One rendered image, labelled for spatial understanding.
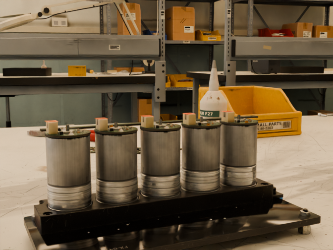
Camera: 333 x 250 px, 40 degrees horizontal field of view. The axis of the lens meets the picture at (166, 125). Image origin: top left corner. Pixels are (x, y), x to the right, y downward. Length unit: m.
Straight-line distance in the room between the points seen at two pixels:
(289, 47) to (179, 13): 1.76
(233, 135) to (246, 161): 0.02
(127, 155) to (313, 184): 0.19
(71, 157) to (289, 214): 0.13
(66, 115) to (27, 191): 4.33
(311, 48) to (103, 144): 2.82
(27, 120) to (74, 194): 4.44
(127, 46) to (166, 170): 2.33
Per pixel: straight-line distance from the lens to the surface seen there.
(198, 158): 0.28
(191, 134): 0.28
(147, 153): 0.27
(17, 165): 0.47
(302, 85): 3.10
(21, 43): 2.53
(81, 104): 4.70
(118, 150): 0.26
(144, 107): 4.37
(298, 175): 0.42
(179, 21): 4.47
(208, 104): 0.55
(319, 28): 5.16
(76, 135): 0.25
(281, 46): 2.93
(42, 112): 4.68
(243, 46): 2.81
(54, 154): 0.25
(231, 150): 0.29
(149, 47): 2.61
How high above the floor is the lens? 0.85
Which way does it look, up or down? 8 degrees down
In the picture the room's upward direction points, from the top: straight up
